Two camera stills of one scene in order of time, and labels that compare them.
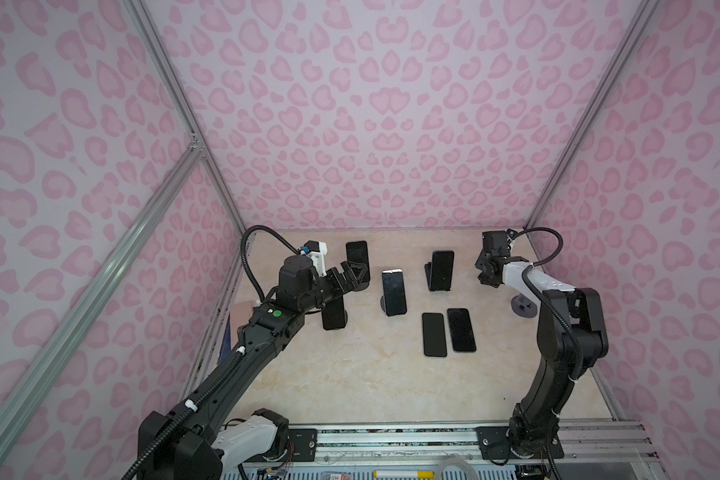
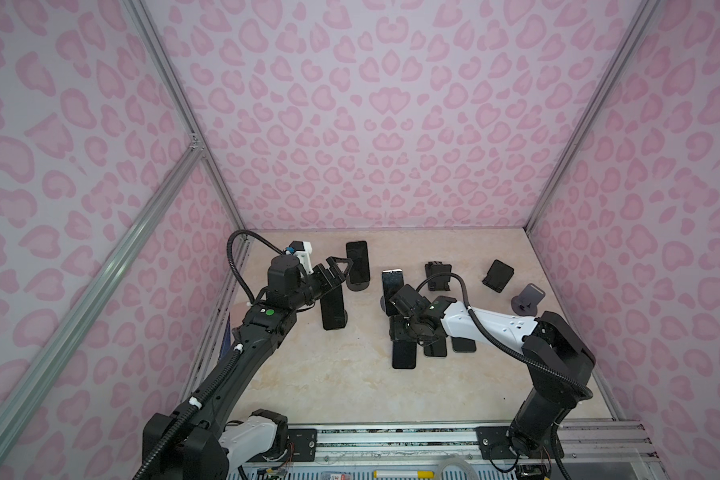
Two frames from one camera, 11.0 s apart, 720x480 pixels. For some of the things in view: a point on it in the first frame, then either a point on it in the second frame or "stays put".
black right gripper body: [484, 260] → [410, 326]
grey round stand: [523, 306] stays put
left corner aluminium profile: [198, 137] stays put
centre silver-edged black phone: [394, 292] stays put
